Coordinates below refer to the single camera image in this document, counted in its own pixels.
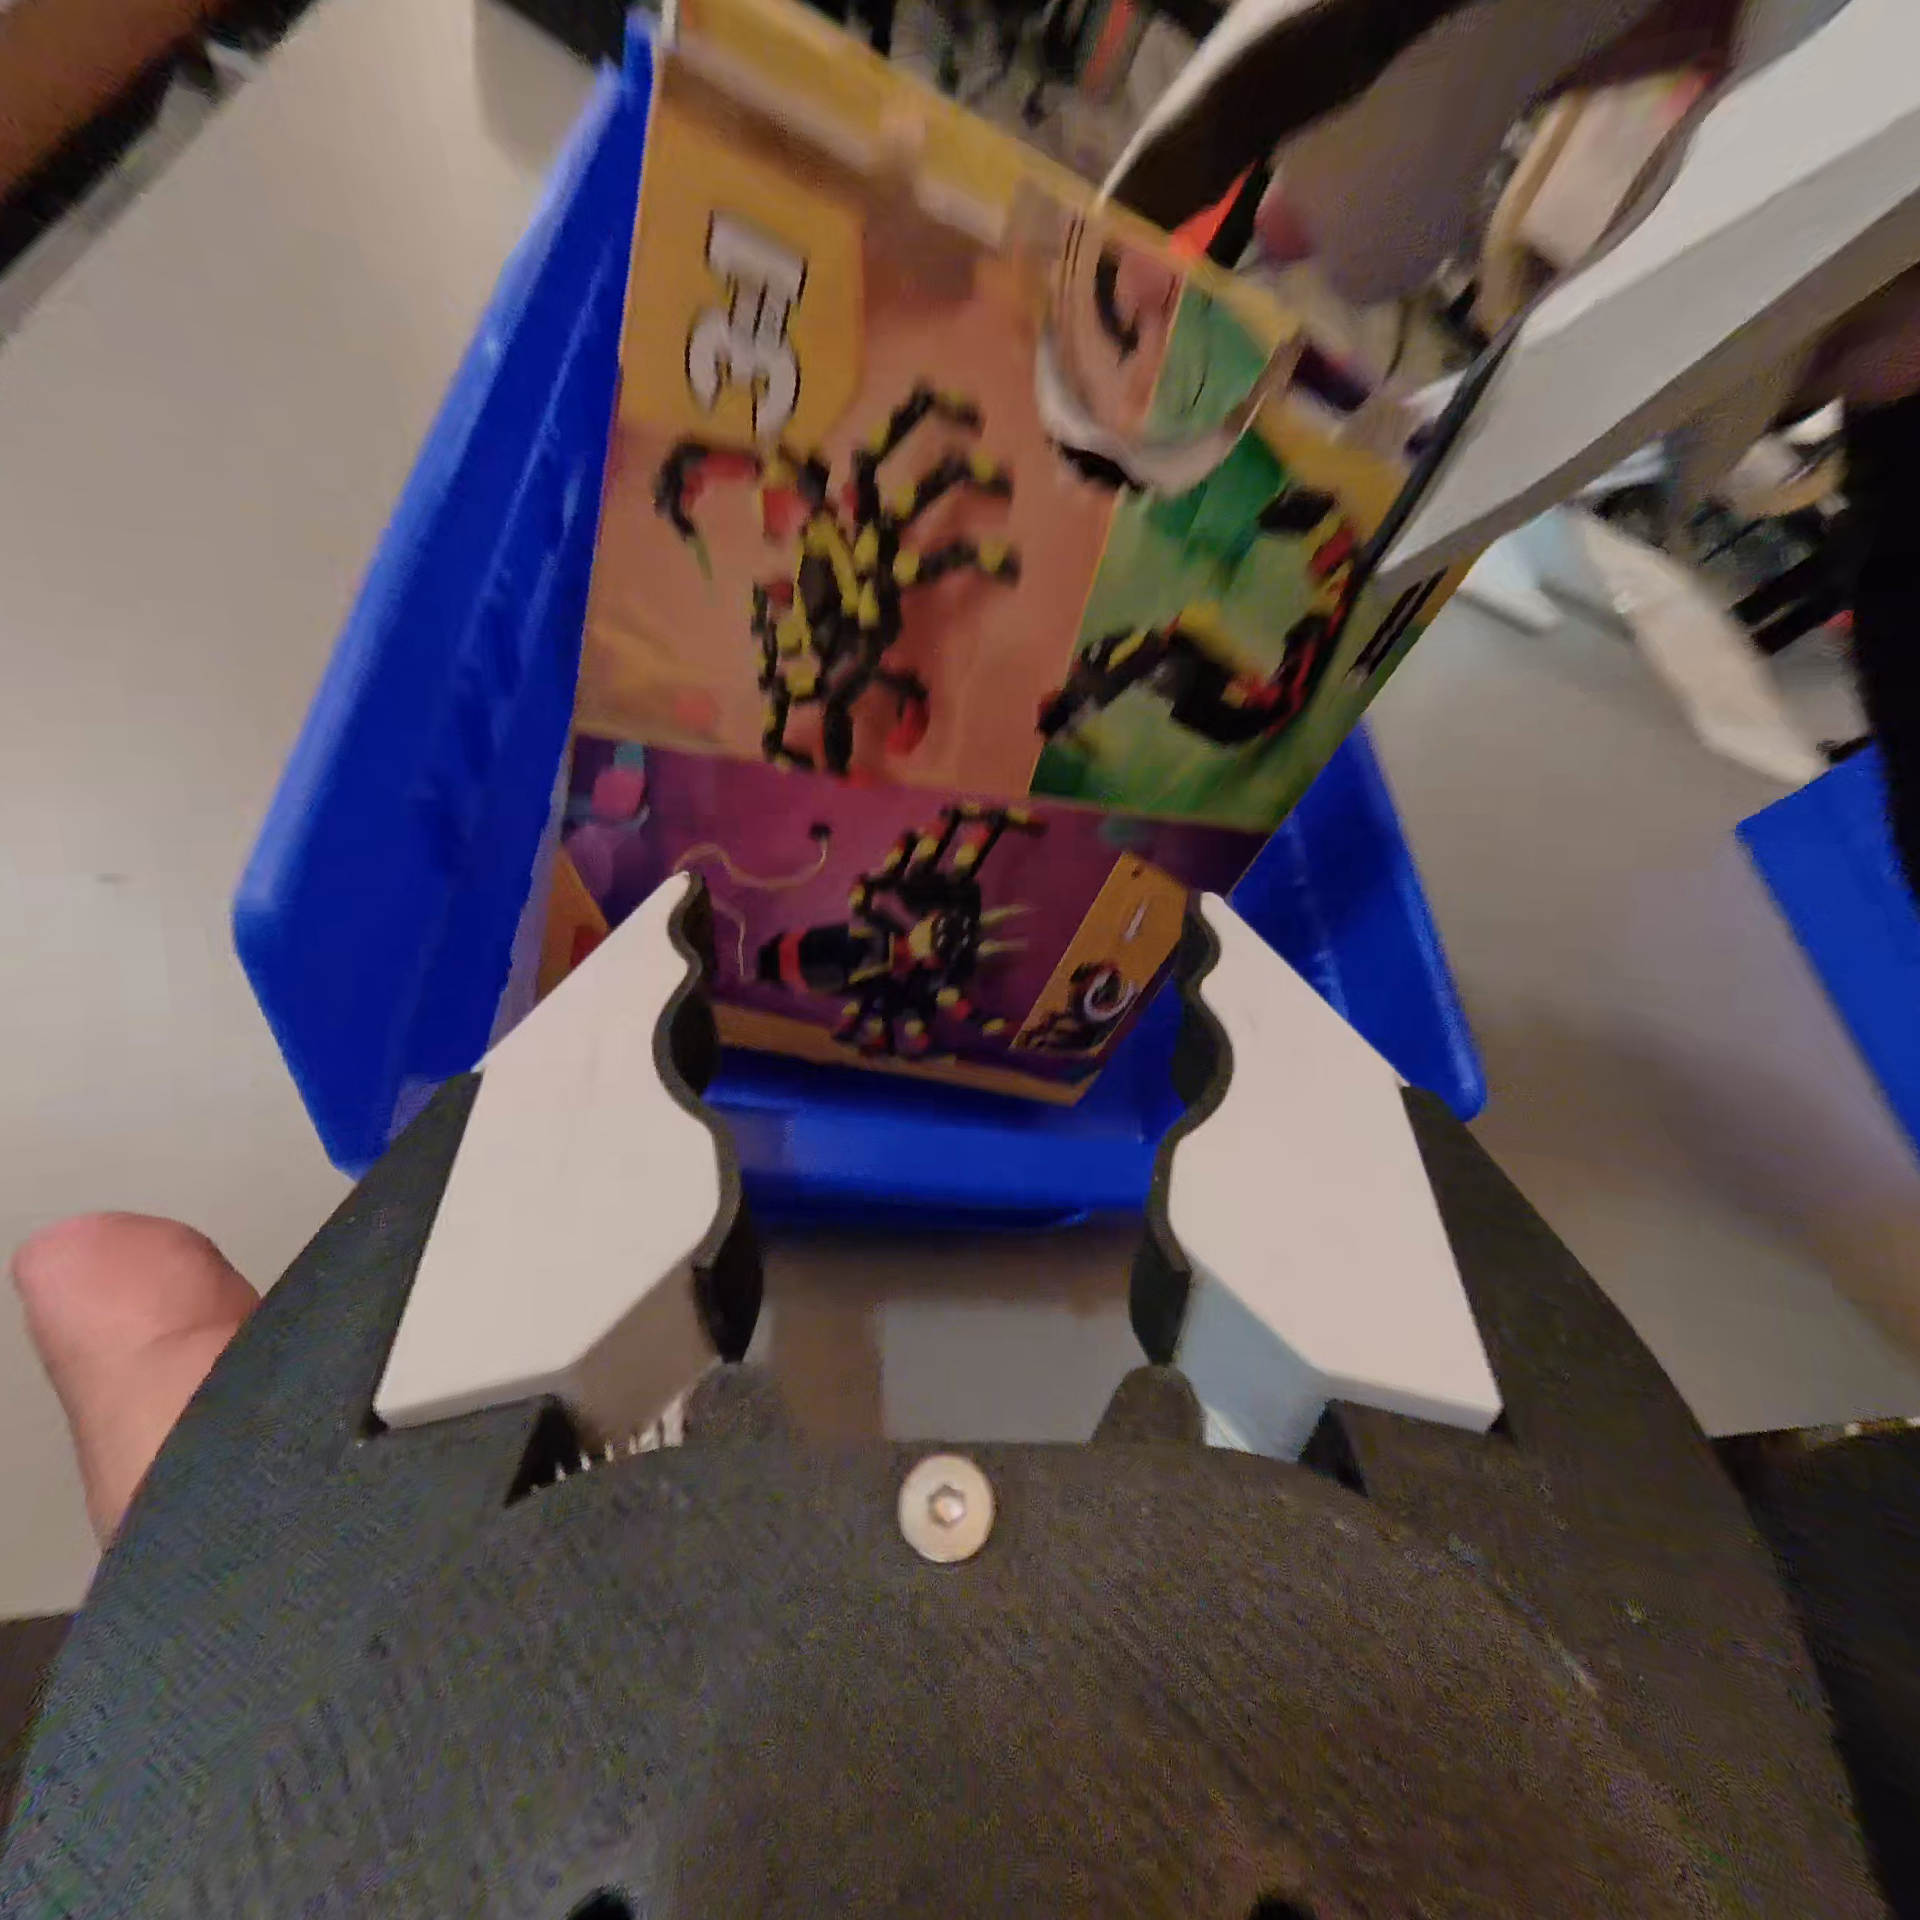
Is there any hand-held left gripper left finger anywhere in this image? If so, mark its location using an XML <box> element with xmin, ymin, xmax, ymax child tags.
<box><xmin>369</xmin><ymin>873</ymin><xmax>764</xmax><ymax>1450</ymax></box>

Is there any colourful lego box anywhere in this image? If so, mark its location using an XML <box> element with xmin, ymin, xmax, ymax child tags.
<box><xmin>540</xmin><ymin>0</ymin><xmax>1478</xmax><ymax>1114</ymax></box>

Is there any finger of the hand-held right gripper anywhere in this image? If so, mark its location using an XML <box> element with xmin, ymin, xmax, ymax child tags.
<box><xmin>1100</xmin><ymin>0</ymin><xmax>1742</xmax><ymax>301</ymax></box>
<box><xmin>1369</xmin><ymin>0</ymin><xmax>1920</xmax><ymax>589</ymax></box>

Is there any clear plastic bag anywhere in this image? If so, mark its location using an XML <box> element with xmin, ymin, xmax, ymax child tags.
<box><xmin>1036</xmin><ymin>89</ymin><xmax>1695</xmax><ymax>490</ymax></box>

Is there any white paper sheet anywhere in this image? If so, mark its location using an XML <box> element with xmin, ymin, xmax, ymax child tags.
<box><xmin>1574</xmin><ymin>509</ymin><xmax>1829</xmax><ymax>784</ymax></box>

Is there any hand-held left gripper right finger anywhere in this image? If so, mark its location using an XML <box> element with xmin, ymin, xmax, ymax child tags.
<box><xmin>1127</xmin><ymin>888</ymin><xmax>1505</xmax><ymax>1460</ymax></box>

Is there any person's left hand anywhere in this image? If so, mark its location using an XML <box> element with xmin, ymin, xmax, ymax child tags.
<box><xmin>12</xmin><ymin>1210</ymin><xmax>262</xmax><ymax>1549</ymax></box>

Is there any blue plastic bin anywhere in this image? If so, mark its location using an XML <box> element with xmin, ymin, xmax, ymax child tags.
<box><xmin>1736</xmin><ymin>744</ymin><xmax>1920</xmax><ymax>1163</ymax></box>
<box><xmin>230</xmin><ymin>17</ymin><xmax>1488</xmax><ymax>1226</ymax></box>

